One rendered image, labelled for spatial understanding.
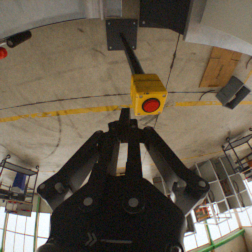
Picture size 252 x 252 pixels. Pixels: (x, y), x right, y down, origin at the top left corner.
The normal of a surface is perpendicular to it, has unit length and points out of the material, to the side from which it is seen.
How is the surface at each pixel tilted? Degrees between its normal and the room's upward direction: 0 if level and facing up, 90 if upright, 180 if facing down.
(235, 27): 90
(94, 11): 0
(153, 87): 90
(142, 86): 90
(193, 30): 0
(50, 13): 0
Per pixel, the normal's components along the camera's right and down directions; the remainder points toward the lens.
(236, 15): -0.99, 0.06
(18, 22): 0.11, 0.77
